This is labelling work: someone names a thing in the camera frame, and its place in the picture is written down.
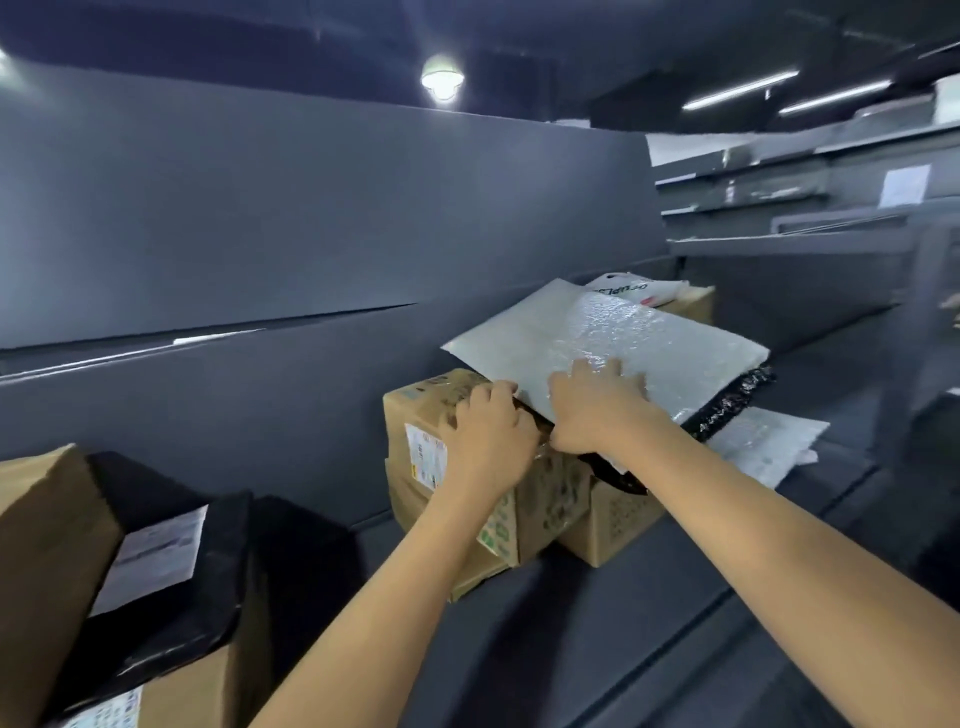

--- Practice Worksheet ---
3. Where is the fluorescent ceiling tube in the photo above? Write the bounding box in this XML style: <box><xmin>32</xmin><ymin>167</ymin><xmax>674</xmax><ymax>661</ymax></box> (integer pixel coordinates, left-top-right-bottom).
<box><xmin>778</xmin><ymin>78</ymin><xmax>894</xmax><ymax>117</ymax></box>
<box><xmin>680</xmin><ymin>71</ymin><xmax>801</xmax><ymax>112</ymax></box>

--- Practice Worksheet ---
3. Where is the medium brown cardboard box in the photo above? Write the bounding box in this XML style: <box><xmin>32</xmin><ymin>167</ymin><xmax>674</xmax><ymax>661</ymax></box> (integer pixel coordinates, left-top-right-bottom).
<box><xmin>0</xmin><ymin>442</ymin><xmax>125</xmax><ymax>728</ymax></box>

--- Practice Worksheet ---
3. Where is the black printed small cardboard box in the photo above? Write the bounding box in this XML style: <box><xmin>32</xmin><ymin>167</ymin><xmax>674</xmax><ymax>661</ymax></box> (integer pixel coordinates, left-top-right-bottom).
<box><xmin>558</xmin><ymin>468</ymin><xmax>669</xmax><ymax>569</ymax></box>

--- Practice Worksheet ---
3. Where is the person's left hand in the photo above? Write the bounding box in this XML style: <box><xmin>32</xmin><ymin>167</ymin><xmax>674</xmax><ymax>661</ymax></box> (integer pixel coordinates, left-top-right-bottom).
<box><xmin>437</xmin><ymin>380</ymin><xmax>543</xmax><ymax>496</ymax></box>

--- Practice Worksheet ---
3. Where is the white black-lettered poly bag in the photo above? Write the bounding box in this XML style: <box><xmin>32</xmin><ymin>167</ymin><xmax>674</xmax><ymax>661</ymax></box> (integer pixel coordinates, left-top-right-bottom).
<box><xmin>584</xmin><ymin>271</ymin><xmax>691</xmax><ymax>309</ymax></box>

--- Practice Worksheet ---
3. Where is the person's right hand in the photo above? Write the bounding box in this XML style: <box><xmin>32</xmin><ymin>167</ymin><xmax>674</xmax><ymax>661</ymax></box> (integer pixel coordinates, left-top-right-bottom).
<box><xmin>547</xmin><ymin>357</ymin><xmax>661</xmax><ymax>457</ymax></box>

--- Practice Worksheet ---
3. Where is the white bubble mailer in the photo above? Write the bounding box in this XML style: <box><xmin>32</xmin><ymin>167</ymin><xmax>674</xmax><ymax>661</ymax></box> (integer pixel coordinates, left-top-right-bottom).
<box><xmin>440</xmin><ymin>278</ymin><xmax>778</xmax><ymax>496</ymax></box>

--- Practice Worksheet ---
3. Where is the white label tall cardboard box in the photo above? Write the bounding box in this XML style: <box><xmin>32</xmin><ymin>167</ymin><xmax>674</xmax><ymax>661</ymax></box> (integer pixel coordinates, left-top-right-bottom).
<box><xmin>382</xmin><ymin>367</ymin><xmax>594</xmax><ymax>569</ymax></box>

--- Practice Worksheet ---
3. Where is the long black lettered cardboard box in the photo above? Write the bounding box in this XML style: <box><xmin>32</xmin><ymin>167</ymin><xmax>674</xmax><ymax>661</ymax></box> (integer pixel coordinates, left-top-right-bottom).
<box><xmin>650</xmin><ymin>287</ymin><xmax>715</xmax><ymax>328</ymax></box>

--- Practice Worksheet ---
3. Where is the person's right forearm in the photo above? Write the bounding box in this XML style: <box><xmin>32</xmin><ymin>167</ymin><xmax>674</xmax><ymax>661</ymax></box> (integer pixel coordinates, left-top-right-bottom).
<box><xmin>599</xmin><ymin>419</ymin><xmax>960</xmax><ymax>721</ymax></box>

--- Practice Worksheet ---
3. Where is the large white poly mailer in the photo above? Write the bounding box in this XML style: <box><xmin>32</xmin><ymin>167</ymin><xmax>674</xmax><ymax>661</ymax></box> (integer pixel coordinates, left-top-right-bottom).
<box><xmin>704</xmin><ymin>408</ymin><xmax>830</xmax><ymax>490</ymax></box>

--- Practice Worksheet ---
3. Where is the white paper sheet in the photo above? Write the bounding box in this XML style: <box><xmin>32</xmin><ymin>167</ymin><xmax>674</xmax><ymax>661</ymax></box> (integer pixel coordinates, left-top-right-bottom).
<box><xmin>879</xmin><ymin>164</ymin><xmax>933</xmax><ymax>209</ymax></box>

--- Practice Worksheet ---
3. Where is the person's left forearm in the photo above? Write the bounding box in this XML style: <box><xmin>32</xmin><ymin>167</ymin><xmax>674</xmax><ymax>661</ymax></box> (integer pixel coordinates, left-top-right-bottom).
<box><xmin>251</xmin><ymin>472</ymin><xmax>526</xmax><ymax>728</ymax></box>

